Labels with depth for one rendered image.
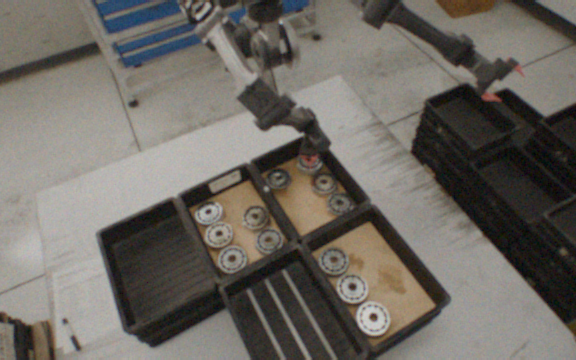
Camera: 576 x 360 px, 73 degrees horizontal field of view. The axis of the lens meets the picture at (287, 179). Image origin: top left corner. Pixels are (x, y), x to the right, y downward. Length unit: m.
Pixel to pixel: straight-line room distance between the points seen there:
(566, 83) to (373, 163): 2.19
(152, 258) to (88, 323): 0.33
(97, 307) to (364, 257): 1.00
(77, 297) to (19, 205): 1.52
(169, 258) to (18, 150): 2.21
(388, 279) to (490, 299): 0.39
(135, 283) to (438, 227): 1.16
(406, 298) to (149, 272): 0.88
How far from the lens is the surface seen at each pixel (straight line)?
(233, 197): 1.54
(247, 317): 1.34
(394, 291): 1.37
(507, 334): 1.58
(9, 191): 3.27
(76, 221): 1.90
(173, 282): 1.44
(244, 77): 0.96
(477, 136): 2.31
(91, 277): 1.73
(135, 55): 3.14
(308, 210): 1.48
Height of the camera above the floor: 2.10
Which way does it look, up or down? 55 degrees down
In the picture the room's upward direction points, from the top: 6 degrees counter-clockwise
